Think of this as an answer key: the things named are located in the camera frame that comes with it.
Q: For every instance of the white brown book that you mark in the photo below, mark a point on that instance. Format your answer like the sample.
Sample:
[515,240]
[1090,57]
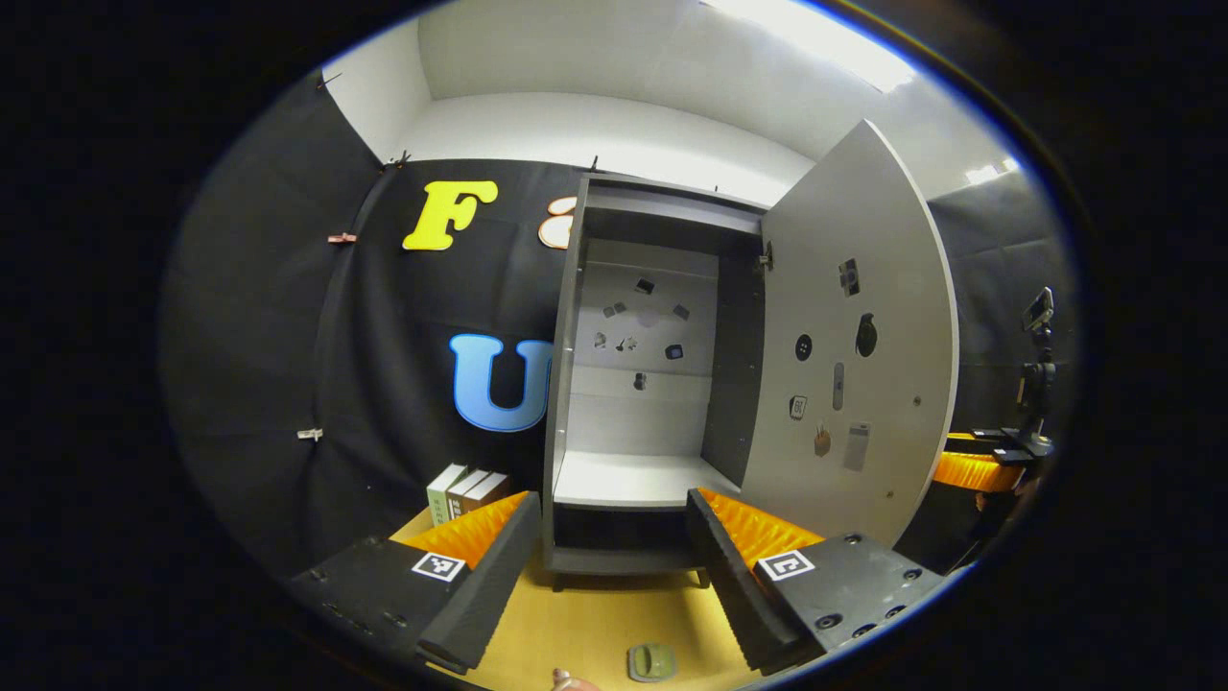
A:
[465,488]

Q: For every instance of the metal door hinge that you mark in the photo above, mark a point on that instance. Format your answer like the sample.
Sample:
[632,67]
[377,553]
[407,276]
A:
[766,256]

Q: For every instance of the long ceiling light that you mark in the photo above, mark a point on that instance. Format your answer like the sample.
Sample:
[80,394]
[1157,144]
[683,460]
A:
[825,38]

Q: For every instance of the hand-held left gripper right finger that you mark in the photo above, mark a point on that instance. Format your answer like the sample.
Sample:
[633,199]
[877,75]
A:
[729,566]

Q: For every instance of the grey green coaster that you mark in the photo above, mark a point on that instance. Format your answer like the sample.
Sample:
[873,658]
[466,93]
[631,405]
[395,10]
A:
[635,676]

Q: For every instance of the small ceiling light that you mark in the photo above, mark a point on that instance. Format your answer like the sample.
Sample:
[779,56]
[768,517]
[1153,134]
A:
[988,173]

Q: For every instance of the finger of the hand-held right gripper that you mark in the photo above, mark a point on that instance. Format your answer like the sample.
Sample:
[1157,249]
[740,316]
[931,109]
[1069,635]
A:
[969,472]
[969,441]

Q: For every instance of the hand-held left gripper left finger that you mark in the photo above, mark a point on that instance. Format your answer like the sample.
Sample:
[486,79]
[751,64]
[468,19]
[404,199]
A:
[499,566]

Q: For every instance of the green white book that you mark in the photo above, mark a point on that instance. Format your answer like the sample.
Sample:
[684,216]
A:
[439,499]

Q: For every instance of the dark grey cabinet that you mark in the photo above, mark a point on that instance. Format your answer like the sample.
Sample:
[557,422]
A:
[739,384]

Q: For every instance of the black backdrop cloth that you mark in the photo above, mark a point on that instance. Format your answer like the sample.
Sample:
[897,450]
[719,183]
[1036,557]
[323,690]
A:
[384,384]

